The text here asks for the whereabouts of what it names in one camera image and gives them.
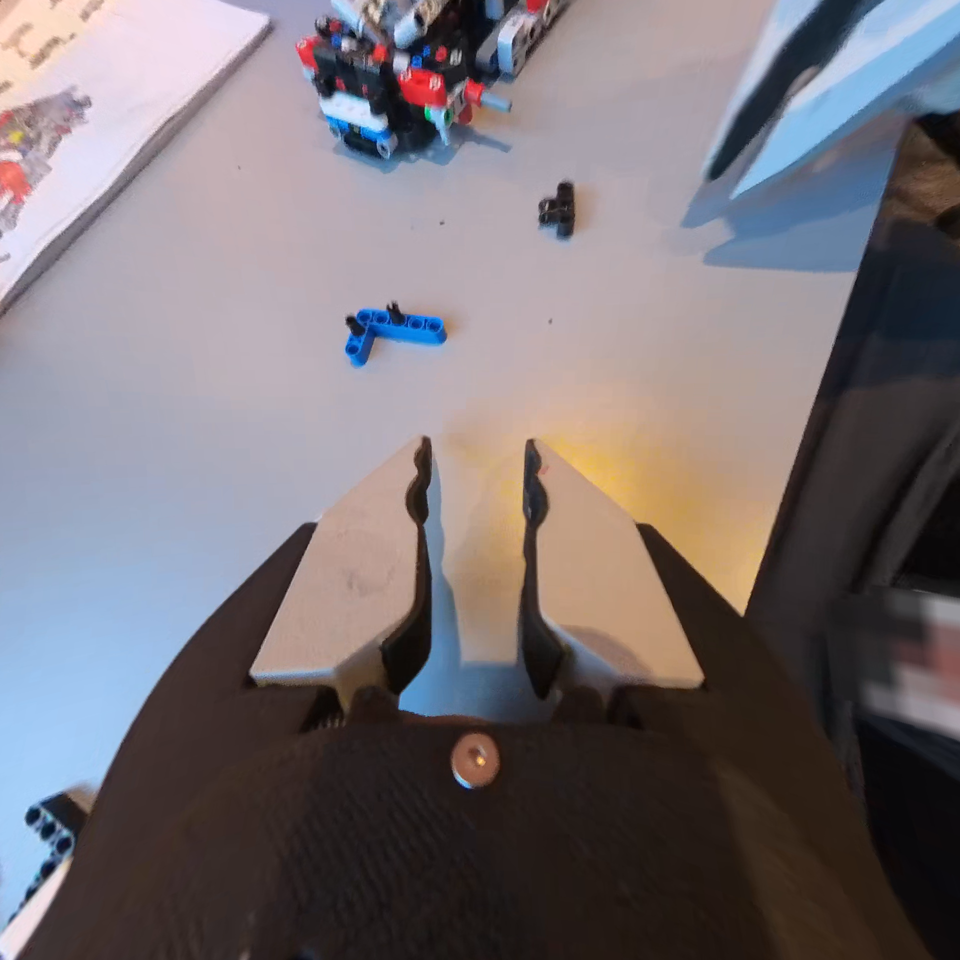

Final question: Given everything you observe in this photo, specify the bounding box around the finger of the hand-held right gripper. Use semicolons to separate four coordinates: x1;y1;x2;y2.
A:
731;22;960;201
705;0;884;183

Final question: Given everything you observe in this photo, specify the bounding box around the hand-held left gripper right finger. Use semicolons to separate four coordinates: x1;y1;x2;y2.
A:
522;438;706;702

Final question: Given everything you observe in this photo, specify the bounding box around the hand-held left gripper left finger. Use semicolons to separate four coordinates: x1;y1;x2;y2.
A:
249;436;434;695

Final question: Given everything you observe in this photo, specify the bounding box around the blue angled beam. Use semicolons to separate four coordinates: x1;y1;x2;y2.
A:
345;307;448;369

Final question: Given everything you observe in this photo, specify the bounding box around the brick car chassis model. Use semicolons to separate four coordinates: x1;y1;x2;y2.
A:
294;0;571;160

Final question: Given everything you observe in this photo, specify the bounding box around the black angled connector piece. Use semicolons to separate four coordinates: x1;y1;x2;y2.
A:
537;180;577;240

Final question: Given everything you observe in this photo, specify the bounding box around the black angled beam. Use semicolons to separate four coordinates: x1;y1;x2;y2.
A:
6;791;95;924

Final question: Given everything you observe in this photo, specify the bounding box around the building instruction booklet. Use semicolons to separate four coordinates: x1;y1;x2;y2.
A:
0;0;273;316

